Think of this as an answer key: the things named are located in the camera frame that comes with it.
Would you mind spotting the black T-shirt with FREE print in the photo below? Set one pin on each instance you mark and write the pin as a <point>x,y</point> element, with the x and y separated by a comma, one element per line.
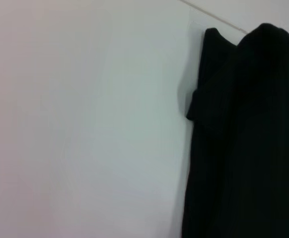
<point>253,136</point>

